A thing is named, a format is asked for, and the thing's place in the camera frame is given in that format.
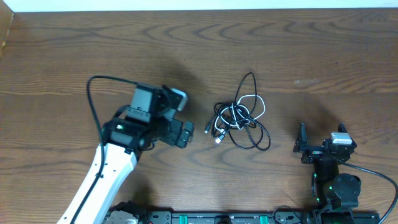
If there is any left camera cable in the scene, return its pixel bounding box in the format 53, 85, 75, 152
70, 75, 139, 224

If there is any camera cable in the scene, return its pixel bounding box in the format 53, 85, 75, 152
331, 155, 398, 224
70, 75, 139, 224

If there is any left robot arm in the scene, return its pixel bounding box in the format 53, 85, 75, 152
59, 84, 194, 223

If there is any right camera cable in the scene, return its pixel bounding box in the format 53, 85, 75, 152
331, 155, 398, 224

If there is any black cable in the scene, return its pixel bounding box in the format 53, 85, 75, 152
204, 72, 272, 152

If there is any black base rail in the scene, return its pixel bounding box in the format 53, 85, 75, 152
105, 202, 382, 224

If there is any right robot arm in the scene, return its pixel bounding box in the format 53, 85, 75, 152
293, 123, 361, 223

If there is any white cable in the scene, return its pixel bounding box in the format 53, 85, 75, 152
214, 94, 266, 144

